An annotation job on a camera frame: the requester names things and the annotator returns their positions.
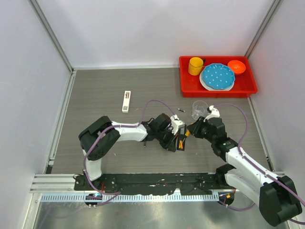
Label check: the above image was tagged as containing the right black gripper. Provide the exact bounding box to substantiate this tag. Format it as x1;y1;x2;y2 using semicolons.
187;116;215;144

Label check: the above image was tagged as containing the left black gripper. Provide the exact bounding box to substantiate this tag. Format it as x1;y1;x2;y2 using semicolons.
155;127;178;152

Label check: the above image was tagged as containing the orange battery pair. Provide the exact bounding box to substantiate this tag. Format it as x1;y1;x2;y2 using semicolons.
178;140;184;150

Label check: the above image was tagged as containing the slim white remote control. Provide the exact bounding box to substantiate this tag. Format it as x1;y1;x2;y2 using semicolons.
122;91;131;113

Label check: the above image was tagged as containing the black remote control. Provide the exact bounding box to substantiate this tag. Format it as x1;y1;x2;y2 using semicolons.
176;125;186;151

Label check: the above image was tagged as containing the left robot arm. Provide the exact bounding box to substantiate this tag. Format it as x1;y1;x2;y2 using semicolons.
78;113;186;190

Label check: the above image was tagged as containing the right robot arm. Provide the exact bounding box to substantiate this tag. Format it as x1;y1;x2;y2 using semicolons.
187;117;303;227

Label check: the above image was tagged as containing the clear plastic cup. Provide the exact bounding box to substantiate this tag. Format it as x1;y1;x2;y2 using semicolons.
192;100;208;120

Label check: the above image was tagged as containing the white plate under blue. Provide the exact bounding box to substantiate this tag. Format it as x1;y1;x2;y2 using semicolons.
199;72;235;91

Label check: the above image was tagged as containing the red plastic bin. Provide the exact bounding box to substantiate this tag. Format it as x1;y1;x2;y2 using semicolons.
179;56;257;98

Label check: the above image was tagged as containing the blue dotted plate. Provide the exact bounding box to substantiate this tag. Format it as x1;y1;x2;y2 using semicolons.
199;63;235;91

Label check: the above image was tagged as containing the yellow cup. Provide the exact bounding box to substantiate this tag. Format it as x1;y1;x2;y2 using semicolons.
188;57;204;76

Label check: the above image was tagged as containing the orange bowl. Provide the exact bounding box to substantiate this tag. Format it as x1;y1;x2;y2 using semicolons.
227;60;246;74

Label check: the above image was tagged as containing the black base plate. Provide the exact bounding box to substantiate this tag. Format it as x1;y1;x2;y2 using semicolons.
73;173;234;196

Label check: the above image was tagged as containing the perforated metal rail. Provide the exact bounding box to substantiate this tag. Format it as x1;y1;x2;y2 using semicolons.
41;192;219;202

